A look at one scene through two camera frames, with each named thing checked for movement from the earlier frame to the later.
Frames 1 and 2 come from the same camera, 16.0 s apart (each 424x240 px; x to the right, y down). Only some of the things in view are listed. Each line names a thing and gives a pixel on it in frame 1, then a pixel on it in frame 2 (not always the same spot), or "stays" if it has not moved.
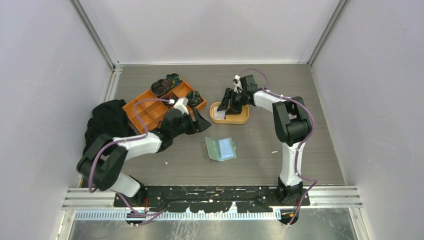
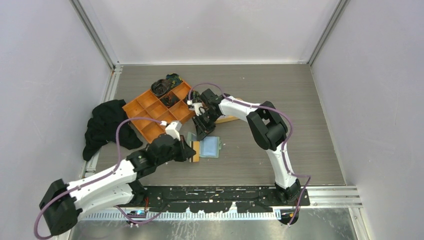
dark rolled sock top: (175, 79) stays
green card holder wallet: (221, 149) → (209, 146)
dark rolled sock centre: (170, 96) stays
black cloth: (110, 118) stays
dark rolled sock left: (160, 87) stays
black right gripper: (232, 109) → (202, 130)
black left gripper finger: (201, 124) → (186, 152)
